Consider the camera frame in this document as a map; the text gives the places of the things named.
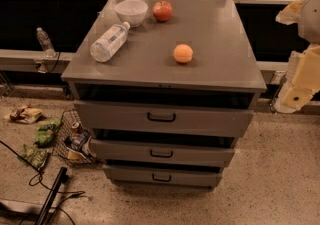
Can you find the red apple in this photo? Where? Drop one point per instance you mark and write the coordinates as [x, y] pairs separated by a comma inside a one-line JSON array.
[[162, 11]]

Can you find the green snack bag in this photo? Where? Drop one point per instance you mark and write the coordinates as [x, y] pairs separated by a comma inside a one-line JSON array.
[[35, 157]]

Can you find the white bowl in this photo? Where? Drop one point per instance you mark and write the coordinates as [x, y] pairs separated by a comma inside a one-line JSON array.
[[132, 11]]

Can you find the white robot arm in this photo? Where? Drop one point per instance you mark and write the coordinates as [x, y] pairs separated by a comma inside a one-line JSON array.
[[309, 22]]

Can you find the soda can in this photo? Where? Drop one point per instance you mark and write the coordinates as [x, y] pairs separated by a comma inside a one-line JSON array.
[[77, 127]]

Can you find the small standing water bottle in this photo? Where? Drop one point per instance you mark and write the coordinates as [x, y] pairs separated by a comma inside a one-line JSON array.
[[45, 42]]

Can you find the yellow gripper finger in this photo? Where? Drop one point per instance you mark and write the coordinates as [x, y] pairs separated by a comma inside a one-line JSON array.
[[302, 80], [290, 14]]

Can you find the brown snack wrapper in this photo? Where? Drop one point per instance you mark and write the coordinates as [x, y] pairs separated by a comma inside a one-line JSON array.
[[24, 115]]

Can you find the green chip bag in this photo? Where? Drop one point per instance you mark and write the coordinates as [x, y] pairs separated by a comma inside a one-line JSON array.
[[46, 131]]

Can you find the clear plastic water bottle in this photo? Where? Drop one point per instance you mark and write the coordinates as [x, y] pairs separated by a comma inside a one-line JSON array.
[[103, 49]]

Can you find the middle grey drawer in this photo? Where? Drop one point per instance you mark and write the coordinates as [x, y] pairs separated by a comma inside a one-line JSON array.
[[161, 153]]

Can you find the top grey drawer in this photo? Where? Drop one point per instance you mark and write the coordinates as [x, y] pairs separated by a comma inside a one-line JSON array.
[[163, 118]]

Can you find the blue snack bag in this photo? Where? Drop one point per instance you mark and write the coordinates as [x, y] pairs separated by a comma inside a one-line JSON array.
[[79, 143]]

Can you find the grey drawer cabinet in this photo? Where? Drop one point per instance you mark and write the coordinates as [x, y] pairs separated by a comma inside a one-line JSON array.
[[222, 74]]

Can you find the bottom grey drawer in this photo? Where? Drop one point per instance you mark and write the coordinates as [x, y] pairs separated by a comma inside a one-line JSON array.
[[162, 176]]

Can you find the black metal bar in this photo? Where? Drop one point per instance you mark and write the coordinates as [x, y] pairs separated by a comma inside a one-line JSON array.
[[62, 175]]

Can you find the grey drawer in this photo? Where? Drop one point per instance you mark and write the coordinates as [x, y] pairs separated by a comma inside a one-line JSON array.
[[162, 176], [161, 153], [163, 118]]

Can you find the orange fruit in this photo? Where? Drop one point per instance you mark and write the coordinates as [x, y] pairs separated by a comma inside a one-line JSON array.
[[183, 53]]

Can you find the wire mesh basket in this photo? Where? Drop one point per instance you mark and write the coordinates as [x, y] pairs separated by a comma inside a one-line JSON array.
[[60, 150]]

